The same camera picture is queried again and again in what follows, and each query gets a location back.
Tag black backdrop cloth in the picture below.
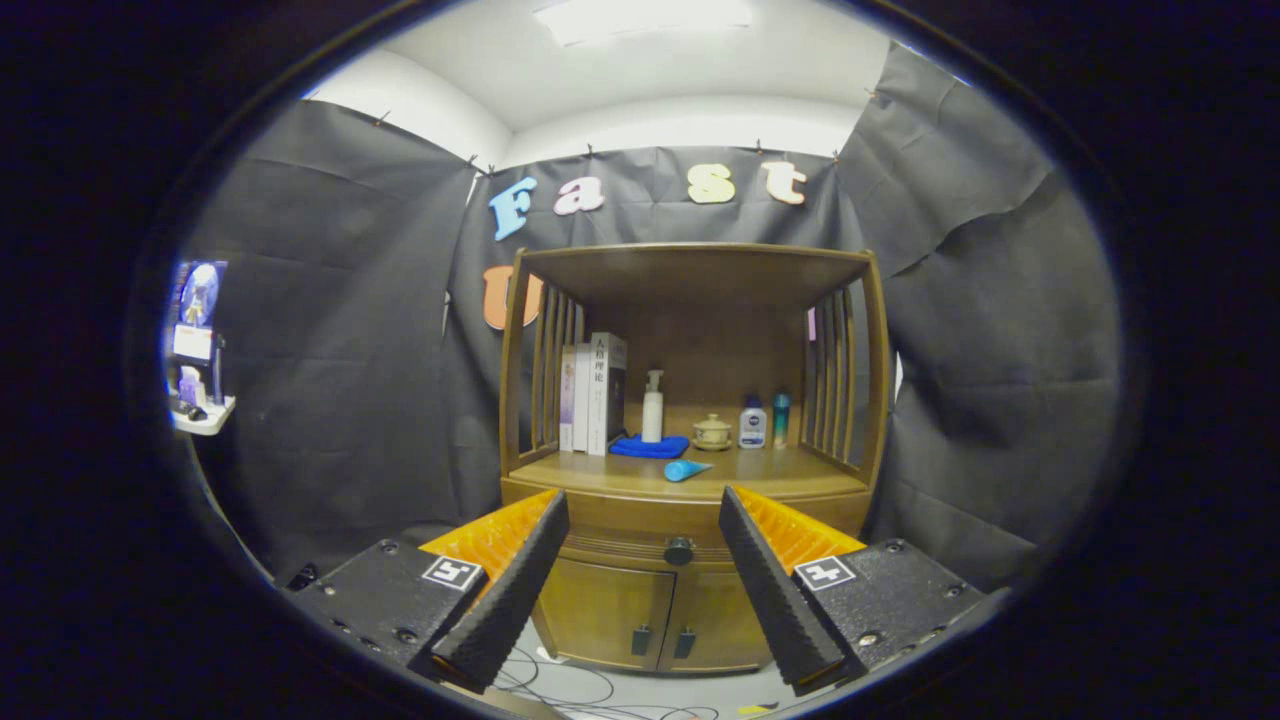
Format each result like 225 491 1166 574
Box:
175 40 1121 591

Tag wooden cabinet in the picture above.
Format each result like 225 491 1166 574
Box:
498 242 893 676

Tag wooden cabinet door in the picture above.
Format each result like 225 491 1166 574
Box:
658 568 776 674
535 555 676 669

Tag cluttered white side shelf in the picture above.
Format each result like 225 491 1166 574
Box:
165 258 238 437

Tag wooden drawer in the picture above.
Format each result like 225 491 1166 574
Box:
502 485 871 573

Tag pale purple book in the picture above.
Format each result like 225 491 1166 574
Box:
559 345 577 452

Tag white book with dark cover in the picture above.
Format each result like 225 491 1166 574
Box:
588 332 629 457

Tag wooden countertop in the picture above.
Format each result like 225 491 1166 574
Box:
505 445 869 501

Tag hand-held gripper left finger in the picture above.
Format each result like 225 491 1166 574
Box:
285 488 571 696

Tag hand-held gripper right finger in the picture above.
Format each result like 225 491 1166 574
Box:
718 485 991 698

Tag blue folded cloth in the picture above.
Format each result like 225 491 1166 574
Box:
609 434 691 460

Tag black floor cables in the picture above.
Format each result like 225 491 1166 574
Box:
495 645 721 720

